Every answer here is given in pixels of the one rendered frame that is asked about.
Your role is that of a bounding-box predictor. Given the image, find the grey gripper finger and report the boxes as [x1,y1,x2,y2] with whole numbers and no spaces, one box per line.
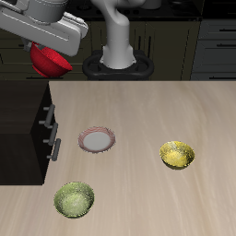
[23,39,34,53]

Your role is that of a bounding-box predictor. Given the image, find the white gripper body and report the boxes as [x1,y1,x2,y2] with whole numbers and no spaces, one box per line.
[0,5,89,57]

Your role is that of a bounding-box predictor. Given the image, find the red bowl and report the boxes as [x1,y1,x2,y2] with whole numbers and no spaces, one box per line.
[29,41,74,78]

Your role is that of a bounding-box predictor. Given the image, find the dark wooden cabinet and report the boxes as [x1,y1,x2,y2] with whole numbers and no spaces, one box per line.
[0,80,63,186]

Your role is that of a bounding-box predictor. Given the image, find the green bowl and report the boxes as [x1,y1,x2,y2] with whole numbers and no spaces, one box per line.
[53,181,96,219]

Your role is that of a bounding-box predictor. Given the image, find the yellow bowl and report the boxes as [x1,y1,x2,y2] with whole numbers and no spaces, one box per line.
[159,140,196,171]

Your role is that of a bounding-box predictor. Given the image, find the white plate with pink rim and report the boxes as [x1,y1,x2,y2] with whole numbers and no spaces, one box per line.
[77,125,117,154]

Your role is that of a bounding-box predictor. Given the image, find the dark kitchen cupboards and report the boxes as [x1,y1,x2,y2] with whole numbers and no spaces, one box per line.
[0,0,236,82]

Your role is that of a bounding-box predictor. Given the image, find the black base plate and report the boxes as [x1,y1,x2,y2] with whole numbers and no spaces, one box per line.
[81,50,155,81]

